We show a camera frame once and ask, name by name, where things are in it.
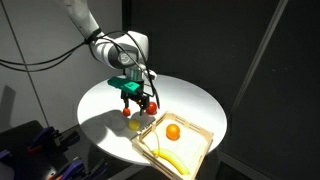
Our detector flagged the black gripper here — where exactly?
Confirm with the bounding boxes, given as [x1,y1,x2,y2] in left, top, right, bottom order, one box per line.
[121,90,149,115]

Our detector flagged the pale yellow toy lemon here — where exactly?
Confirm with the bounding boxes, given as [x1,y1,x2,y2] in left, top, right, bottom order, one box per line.
[129,119,140,130]

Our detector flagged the toy orange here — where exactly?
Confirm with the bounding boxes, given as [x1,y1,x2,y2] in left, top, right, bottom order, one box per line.
[166,124,180,140]

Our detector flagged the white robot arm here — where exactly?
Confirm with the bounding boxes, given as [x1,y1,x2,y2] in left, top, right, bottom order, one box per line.
[57,0,159,113]

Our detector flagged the small red toy fruit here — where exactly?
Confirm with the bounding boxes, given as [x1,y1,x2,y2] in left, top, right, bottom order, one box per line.
[122,108,131,116]

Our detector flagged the large red toy tomato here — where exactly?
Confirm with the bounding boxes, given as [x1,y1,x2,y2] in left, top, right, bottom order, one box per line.
[146,102,157,115]

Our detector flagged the wooden slatted tray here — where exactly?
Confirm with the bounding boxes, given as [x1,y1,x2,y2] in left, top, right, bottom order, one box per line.
[132,112,214,180]

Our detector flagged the yellow toy banana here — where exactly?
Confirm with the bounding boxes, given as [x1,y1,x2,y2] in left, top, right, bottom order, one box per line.
[152,148,190,175]

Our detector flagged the round white table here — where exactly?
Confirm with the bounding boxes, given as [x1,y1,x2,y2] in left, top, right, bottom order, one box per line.
[77,75,227,180]

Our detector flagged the purple orange clamp lower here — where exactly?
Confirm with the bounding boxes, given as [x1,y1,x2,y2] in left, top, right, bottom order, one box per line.
[47,159,108,180]

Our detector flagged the purple orange clamp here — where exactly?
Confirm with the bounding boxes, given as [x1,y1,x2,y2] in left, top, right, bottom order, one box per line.
[27,126,80,154]
[47,159,108,180]

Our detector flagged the purple orange clamp upper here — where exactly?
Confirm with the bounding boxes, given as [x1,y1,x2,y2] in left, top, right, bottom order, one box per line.
[27,126,80,154]

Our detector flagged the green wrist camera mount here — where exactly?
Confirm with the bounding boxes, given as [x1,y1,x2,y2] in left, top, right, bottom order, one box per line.
[107,77,141,94]

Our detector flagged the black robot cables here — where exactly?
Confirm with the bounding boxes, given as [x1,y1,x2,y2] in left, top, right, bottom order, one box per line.
[0,30,161,109]

